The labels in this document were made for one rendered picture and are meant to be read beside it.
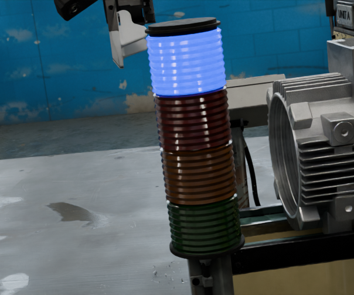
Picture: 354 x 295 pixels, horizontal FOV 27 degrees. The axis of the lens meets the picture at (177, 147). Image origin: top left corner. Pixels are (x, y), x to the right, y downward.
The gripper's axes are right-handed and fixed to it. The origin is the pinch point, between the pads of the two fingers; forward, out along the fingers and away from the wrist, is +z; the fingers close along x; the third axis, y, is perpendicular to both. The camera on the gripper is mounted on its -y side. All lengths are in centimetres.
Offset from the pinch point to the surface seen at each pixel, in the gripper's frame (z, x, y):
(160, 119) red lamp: 35, -47, 4
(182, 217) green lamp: 42, -43, 5
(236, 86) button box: 9.2, -3.5, 17.3
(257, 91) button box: 10.4, -3.5, 20.3
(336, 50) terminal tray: 15.6, -21.2, 27.7
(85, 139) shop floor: -198, 429, -44
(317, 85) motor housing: 20.5, -22.1, 24.1
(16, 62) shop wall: -305, 472, -104
